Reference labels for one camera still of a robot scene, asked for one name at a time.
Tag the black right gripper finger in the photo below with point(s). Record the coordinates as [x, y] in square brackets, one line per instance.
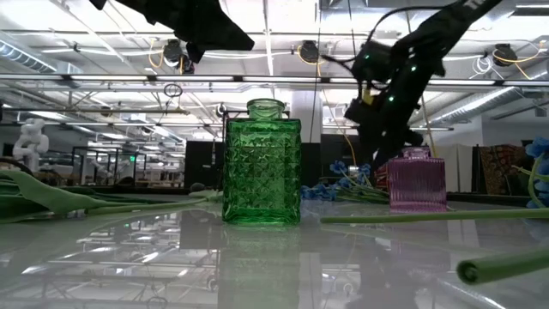
[379, 156]
[412, 138]

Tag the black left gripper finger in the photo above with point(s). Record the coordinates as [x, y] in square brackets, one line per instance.
[195, 53]
[214, 30]

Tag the pink ribbed glass vase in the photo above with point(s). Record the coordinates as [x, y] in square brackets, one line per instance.
[417, 184]

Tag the blue artificial flower bunch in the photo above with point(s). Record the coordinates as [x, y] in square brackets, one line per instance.
[539, 148]
[339, 189]

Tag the white artificial tulip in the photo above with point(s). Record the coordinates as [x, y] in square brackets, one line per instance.
[51, 197]
[429, 216]

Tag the dark purple artificial tulip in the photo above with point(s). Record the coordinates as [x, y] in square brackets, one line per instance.
[506, 265]

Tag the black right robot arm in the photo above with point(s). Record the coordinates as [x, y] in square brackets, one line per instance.
[437, 34]

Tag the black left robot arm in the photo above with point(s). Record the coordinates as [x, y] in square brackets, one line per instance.
[98, 3]

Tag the green square glass vase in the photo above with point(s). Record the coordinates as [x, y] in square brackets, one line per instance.
[261, 171]

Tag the red background equipment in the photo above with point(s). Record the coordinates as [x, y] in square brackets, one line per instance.
[381, 178]

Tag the black background cabinet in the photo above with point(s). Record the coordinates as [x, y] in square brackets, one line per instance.
[330, 150]
[201, 165]

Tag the patterned brown rug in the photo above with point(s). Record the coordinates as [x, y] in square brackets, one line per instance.
[504, 169]

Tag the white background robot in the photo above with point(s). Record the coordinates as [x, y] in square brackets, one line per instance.
[32, 143]

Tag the silver ceiling air duct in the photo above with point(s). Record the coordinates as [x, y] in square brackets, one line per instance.
[484, 103]

